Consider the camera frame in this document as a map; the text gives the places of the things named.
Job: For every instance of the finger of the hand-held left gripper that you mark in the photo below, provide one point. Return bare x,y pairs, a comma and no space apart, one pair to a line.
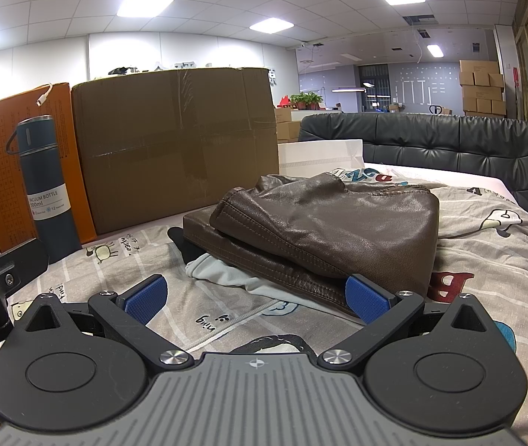
22,262

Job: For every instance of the printed blanket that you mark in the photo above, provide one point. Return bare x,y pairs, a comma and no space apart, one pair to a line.
478,260

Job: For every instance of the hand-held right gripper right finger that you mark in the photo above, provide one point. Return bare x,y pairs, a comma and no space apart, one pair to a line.
366,299

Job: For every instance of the red object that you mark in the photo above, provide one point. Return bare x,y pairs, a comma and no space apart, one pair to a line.
286,102

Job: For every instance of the dark leather headboard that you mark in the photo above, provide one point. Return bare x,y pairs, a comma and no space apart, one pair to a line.
431,144

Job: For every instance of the small cardboard box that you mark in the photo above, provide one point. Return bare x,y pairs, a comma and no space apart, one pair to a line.
287,132
285,115

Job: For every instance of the potted plants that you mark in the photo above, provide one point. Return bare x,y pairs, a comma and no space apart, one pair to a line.
306,100

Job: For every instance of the large brown cardboard box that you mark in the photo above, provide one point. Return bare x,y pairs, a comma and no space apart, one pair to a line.
175,148

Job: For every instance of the brown leather jacket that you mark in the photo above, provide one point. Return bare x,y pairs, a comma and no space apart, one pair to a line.
329,227

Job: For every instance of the dark blue vacuum bottle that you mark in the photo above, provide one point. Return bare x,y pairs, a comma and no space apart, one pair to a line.
45,172

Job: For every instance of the white garment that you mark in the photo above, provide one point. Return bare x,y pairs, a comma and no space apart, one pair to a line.
227,274

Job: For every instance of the black garment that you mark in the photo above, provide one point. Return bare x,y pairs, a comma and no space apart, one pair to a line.
185,246

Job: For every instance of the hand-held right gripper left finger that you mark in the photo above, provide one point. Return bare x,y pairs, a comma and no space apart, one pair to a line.
145,298

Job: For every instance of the stack of cardboard boxes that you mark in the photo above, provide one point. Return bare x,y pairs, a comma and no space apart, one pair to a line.
482,88

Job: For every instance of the white foam box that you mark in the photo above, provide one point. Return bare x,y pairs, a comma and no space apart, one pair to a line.
319,158

